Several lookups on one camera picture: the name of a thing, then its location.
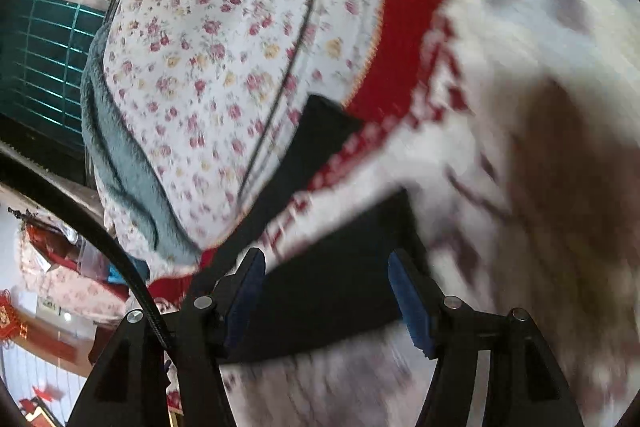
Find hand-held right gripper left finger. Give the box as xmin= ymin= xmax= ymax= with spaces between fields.
xmin=67 ymin=247 xmax=268 ymax=427

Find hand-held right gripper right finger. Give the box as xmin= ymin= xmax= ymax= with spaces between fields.
xmin=387 ymin=249 xmax=586 ymax=427

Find black pants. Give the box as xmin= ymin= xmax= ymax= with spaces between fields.
xmin=182 ymin=94 xmax=433 ymax=365

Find blue plastic bag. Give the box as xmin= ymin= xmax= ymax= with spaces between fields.
xmin=106 ymin=257 xmax=151 ymax=290

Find pink floral cloth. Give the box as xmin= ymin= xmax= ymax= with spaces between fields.
xmin=17 ymin=232 xmax=132 ymax=320

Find red and white leaf blanket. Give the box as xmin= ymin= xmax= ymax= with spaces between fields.
xmin=145 ymin=0 xmax=640 ymax=427

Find teal fleece garment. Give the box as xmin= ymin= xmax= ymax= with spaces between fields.
xmin=80 ymin=24 xmax=201 ymax=268

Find red cloth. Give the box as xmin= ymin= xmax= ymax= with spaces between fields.
xmin=26 ymin=224 xmax=77 ymax=260

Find white floral bed sheet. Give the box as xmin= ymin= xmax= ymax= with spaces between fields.
xmin=95 ymin=0 xmax=416 ymax=263

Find black cable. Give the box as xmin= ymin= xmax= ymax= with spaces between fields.
xmin=0 ymin=152 xmax=178 ymax=358

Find red knot wall decoration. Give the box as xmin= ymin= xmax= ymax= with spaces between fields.
xmin=0 ymin=291 xmax=32 ymax=350

